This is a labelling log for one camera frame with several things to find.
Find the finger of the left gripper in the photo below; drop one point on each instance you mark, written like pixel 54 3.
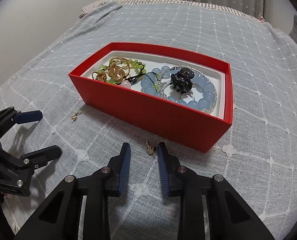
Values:
pixel 27 117
pixel 40 158

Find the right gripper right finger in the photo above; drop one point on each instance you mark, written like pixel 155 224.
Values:
pixel 180 181

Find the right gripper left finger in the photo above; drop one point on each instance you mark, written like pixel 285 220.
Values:
pixel 109 181

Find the small gold earring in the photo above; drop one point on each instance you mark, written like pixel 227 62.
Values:
pixel 75 116

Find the black hair claw clip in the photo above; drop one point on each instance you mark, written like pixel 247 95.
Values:
pixel 181 80

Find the red jewelry box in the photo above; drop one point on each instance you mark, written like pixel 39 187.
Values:
pixel 180 124

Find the grey checked bedspread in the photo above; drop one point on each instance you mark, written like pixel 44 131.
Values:
pixel 257 155

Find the striped pillow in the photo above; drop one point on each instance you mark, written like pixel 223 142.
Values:
pixel 92 6

